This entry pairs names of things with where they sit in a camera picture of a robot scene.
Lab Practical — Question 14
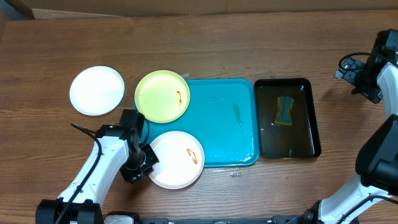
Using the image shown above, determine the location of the white plate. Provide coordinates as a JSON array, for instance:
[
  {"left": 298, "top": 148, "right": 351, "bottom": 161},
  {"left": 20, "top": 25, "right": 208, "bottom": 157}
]
[
  {"left": 69, "top": 66, "right": 125, "bottom": 116},
  {"left": 149, "top": 131, "right": 205, "bottom": 190}
]

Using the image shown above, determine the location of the yellow green sponge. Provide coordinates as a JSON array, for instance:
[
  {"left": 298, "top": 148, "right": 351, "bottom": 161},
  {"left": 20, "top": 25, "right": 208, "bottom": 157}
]
[{"left": 273, "top": 96, "right": 294, "bottom": 126}]

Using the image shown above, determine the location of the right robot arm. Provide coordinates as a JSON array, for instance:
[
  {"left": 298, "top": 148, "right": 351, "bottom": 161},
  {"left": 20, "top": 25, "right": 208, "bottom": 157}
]
[{"left": 289, "top": 29, "right": 397, "bottom": 224}]

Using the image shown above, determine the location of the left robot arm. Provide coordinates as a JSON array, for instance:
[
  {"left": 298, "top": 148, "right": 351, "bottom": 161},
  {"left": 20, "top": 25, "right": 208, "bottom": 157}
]
[{"left": 35, "top": 110, "right": 159, "bottom": 224}]

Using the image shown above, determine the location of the black water tray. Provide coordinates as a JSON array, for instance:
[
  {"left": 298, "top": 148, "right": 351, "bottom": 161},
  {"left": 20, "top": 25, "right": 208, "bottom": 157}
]
[{"left": 254, "top": 78, "right": 322, "bottom": 159}]

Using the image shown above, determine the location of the teal plastic tray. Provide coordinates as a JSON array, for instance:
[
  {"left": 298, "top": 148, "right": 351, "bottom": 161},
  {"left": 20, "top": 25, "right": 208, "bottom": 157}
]
[{"left": 141, "top": 78, "right": 259, "bottom": 167}]

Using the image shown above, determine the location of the yellow plate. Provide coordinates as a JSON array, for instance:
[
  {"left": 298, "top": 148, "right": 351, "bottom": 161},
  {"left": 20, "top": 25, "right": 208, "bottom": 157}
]
[{"left": 134, "top": 70, "right": 190, "bottom": 123}]

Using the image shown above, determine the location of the brown cardboard backdrop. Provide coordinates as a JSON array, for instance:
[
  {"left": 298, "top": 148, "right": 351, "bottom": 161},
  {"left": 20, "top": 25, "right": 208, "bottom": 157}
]
[{"left": 7, "top": 0, "right": 397, "bottom": 17}]

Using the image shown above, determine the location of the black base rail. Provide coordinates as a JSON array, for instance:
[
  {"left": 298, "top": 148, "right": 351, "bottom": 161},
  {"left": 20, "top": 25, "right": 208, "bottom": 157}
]
[{"left": 104, "top": 212, "right": 360, "bottom": 224}]

